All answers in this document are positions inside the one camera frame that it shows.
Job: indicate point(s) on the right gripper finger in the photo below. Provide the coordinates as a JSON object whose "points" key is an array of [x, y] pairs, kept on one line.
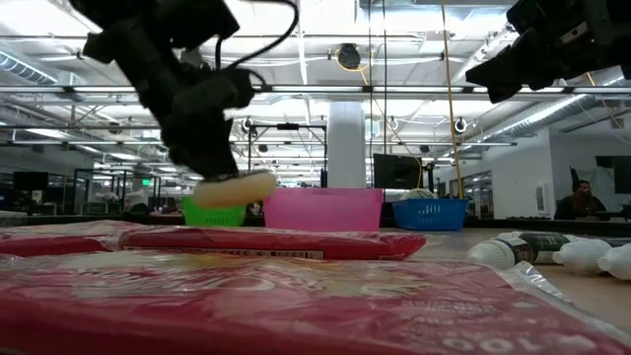
{"points": [[512, 85], [508, 66]]}

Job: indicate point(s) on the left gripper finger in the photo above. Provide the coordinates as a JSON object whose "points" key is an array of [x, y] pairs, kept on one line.
{"points": [[217, 148], [185, 145]]}

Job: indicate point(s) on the pink plastic bin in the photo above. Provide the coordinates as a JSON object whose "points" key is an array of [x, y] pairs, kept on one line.
{"points": [[320, 209]]}

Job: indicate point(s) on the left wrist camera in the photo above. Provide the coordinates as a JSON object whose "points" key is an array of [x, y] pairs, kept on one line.
{"points": [[217, 91]]}

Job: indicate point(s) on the white square column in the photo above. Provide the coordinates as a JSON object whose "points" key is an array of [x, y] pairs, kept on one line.
{"points": [[346, 148]]}

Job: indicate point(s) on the white-capped bottle green label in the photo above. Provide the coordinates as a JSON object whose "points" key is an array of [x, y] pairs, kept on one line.
{"points": [[512, 249]]}

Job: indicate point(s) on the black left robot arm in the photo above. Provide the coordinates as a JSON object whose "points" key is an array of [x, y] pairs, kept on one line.
{"points": [[162, 20]]}

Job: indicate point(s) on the black monitor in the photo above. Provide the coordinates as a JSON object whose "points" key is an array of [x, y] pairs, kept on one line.
{"points": [[394, 172]]}

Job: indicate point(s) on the red plastic-wrapped paper packet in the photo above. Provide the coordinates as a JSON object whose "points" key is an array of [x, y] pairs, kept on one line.
{"points": [[246, 310], [49, 244], [271, 241]]}

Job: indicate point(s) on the green plastic basket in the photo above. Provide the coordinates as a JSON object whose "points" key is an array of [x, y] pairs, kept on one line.
{"points": [[212, 217]]}

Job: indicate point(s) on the black aluminium table frame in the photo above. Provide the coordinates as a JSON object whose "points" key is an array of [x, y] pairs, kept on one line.
{"points": [[98, 220]]}

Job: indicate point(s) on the blue plastic basket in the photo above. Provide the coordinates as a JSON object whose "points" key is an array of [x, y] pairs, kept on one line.
{"points": [[429, 214]]}

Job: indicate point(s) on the cream roll with dark face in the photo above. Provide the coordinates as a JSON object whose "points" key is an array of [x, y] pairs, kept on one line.
{"points": [[236, 191]]}

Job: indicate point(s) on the black wall screen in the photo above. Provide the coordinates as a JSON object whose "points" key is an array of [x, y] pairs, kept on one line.
{"points": [[623, 175]]}

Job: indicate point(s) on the person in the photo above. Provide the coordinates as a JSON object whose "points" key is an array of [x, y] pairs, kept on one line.
{"points": [[581, 202]]}

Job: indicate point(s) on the black rig frame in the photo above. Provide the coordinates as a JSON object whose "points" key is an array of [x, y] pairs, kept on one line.
{"points": [[324, 158]]}

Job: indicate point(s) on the small white-capped bottle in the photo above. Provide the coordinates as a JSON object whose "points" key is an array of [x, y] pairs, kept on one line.
{"points": [[584, 255], [618, 262]]}

